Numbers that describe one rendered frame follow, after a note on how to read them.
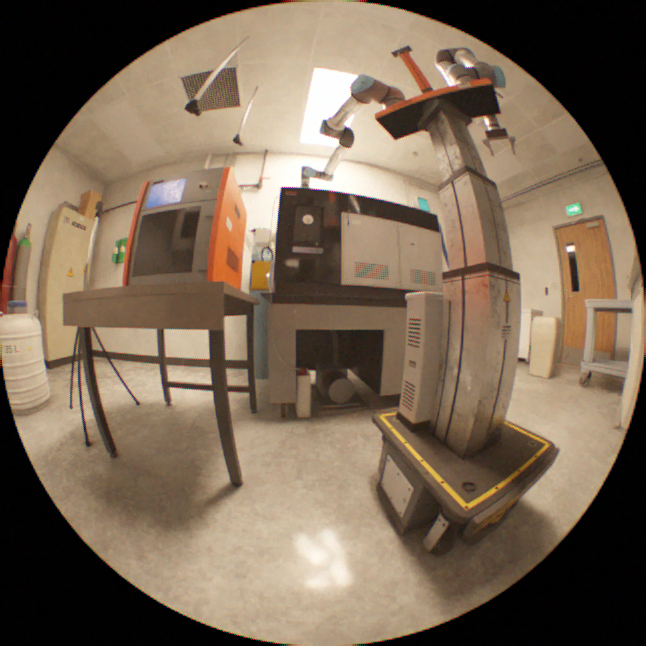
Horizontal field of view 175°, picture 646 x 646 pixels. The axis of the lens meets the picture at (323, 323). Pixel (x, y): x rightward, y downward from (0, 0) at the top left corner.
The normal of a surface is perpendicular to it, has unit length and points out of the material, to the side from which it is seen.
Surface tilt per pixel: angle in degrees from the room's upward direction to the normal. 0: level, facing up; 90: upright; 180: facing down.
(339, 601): 0
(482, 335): 90
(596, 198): 90
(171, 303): 90
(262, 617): 0
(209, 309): 90
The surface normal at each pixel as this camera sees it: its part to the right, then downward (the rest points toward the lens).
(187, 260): 0.18, 0.05
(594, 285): -0.98, -0.01
